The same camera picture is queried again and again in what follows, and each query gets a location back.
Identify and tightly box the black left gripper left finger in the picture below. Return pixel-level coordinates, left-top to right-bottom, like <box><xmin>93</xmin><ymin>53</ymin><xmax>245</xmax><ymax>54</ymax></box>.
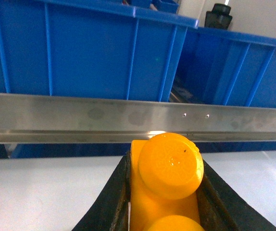
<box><xmin>73</xmin><ymin>152</ymin><xmax>131</xmax><ymax>231</ymax></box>

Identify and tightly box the large blue bin right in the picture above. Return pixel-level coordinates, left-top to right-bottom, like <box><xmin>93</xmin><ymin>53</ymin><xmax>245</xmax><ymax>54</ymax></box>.
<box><xmin>176</xmin><ymin>27</ymin><xmax>276</xmax><ymax>108</ymax></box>

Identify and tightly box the yellow toy building block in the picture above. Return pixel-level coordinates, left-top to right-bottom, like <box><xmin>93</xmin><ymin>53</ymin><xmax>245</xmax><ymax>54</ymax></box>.
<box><xmin>129</xmin><ymin>133</ymin><xmax>204</xmax><ymax>231</ymax></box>

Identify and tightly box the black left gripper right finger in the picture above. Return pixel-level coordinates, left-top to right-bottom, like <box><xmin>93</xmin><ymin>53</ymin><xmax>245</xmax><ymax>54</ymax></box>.
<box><xmin>196</xmin><ymin>161</ymin><xmax>276</xmax><ymax>231</ymax></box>

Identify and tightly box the stainless steel rail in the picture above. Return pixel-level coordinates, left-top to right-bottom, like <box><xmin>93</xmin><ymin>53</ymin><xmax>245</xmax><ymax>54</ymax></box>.
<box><xmin>0</xmin><ymin>93</ymin><xmax>276</xmax><ymax>143</ymax></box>

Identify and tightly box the large blue bin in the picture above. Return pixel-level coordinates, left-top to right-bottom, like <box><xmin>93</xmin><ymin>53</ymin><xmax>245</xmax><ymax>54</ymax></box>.
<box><xmin>0</xmin><ymin>0</ymin><xmax>198</xmax><ymax>102</ymax></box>
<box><xmin>176</xmin><ymin>27</ymin><xmax>276</xmax><ymax>108</ymax></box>

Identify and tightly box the large blue bin left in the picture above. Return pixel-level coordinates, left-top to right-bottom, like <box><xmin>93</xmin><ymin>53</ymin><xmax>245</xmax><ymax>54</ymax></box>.
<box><xmin>0</xmin><ymin>0</ymin><xmax>198</xmax><ymax>102</ymax></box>

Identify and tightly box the black device on wall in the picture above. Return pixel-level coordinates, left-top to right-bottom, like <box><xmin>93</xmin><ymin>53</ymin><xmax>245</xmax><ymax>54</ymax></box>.
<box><xmin>204</xmin><ymin>3</ymin><xmax>233</xmax><ymax>30</ymax></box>

